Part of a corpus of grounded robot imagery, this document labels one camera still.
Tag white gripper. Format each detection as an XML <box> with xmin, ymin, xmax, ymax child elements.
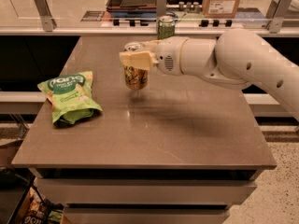
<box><xmin>120</xmin><ymin>36</ymin><xmax>188</xmax><ymax>76</ymax></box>

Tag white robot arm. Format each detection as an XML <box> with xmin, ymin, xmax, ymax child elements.
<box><xmin>120</xmin><ymin>29</ymin><xmax>299</xmax><ymax>119</ymax></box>

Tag lower grey drawer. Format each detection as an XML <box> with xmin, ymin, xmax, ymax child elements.
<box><xmin>64</xmin><ymin>208</ymin><xmax>230</xmax><ymax>224</ymax></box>

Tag cardboard box with label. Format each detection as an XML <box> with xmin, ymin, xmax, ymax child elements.
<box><xmin>202</xmin><ymin>0</ymin><xmax>240</xmax><ymax>18</ymax></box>

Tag snack bags below table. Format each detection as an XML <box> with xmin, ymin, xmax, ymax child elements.
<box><xmin>20</xmin><ymin>199</ymin><xmax>63</xmax><ymax>224</ymax></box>

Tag green rice chip bag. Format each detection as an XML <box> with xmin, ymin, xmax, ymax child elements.
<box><xmin>37</xmin><ymin>71</ymin><xmax>103</xmax><ymax>127</ymax></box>

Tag orange soda can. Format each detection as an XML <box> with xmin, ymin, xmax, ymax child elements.
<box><xmin>124</xmin><ymin>42</ymin><xmax>148</xmax><ymax>91</ymax></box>

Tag right metal glass bracket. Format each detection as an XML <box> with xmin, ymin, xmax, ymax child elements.
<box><xmin>266</xmin><ymin>0</ymin><xmax>292</xmax><ymax>34</ymax></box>

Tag upper grey drawer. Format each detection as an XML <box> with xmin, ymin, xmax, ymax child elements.
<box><xmin>37</xmin><ymin>178</ymin><xmax>257</xmax><ymax>205</ymax></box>

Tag left metal glass bracket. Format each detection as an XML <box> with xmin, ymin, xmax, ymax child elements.
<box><xmin>34</xmin><ymin>0</ymin><xmax>57</xmax><ymax>32</ymax></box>

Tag green soda can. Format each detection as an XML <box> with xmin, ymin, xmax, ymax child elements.
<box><xmin>157</xmin><ymin>15</ymin><xmax>175</xmax><ymax>39</ymax></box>

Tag metal glass bracket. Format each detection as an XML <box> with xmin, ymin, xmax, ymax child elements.
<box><xmin>266</xmin><ymin>0</ymin><xmax>292</xmax><ymax>34</ymax></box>
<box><xmin>156</xmin><ymin>0</ymin><xmax>167</xmax><ymax>18</ymax></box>
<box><xmin>34</xmin><ymin>0</ymin><xmax>57</xmax><ymax>32</ymax></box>

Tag grey drawer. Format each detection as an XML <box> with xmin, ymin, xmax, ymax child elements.
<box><xmin>37</xmin><ymin>178</ymin><xmax>257</xmax><ymax>205</ymax></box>
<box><xmin>64</xmin><ymin>208</ymin><xmax>230</xmax><ymax>224</ymax></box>

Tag middle metal glass bracket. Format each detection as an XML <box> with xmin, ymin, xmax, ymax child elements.
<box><xmin>156</xmin><ymin>0</ymin><xmax>167</xmax><ymax>18</ymax></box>

